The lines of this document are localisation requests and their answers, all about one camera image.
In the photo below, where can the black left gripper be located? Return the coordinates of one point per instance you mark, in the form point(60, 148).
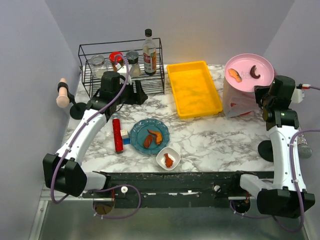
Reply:
point(135, 92)

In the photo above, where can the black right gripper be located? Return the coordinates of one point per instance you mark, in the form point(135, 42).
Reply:
point(260, 93)

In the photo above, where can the pink round plate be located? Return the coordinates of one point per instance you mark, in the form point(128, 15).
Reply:
point(245, 71)

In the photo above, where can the teal glass plate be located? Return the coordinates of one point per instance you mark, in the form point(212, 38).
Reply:
point(142, 129)

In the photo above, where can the grey cap salt grinder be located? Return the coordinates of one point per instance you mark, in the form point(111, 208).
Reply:
point(132, 57)

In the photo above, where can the red lid sauce jar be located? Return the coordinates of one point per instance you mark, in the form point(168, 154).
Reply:
point(117, 61)

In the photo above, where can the clear glass salt jar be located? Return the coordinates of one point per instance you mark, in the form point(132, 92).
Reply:
point(98, 66)

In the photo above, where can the dark sauce glass bottle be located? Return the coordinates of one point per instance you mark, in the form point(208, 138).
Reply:
point(149, 53)

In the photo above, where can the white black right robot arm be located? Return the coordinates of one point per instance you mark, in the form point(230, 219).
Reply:
point(287, 196)

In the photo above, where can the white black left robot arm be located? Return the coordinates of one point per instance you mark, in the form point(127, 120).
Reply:
point(62, 170)

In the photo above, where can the octopus tentacle toy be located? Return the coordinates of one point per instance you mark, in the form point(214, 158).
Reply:
point(253, 74)

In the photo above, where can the pink mesh waste basket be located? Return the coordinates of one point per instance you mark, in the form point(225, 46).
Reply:
point(238, 98)

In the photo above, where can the salmon slice toy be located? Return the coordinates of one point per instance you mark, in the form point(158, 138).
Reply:
point(234, 74)

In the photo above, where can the white toy brick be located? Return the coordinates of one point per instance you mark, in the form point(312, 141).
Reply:
point(124, 134)

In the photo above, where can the brown grilled meat toy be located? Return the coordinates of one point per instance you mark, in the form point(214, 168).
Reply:
point(147, 141)

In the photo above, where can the blue toy brick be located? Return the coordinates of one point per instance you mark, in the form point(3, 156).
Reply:
point(126, 141)

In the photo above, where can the red cylindrical can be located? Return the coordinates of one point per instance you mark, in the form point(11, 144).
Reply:
point(118, 141)

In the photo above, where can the yellow plastic tray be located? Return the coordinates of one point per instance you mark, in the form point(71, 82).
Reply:
point(193, 89)

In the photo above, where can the glitter microphone on stand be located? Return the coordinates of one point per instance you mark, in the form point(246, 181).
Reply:
point(265, 149)

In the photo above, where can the small white square dish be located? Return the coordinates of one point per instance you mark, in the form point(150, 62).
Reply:
point(174, 155)

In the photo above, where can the fried chicken drumstick toy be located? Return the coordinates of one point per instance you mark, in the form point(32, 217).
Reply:
point(168, 161)

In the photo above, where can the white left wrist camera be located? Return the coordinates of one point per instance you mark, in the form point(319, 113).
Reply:
point(123, 72)

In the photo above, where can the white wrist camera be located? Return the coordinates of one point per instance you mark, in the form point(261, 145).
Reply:
point(123, 72)
point(298, 96)

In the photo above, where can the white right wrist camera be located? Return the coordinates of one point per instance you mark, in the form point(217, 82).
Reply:
point(298, 96)

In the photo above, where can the black wire rack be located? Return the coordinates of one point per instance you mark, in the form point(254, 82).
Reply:
point(151, 84)

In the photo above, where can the beige handle on black stand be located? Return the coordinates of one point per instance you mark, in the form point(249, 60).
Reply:
point(65, 98)

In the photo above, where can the black mounting base rail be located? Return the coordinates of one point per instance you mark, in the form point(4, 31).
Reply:
point(172, 189)

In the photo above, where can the aluminium extrusion rail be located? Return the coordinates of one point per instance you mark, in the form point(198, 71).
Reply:
point(46, 195)

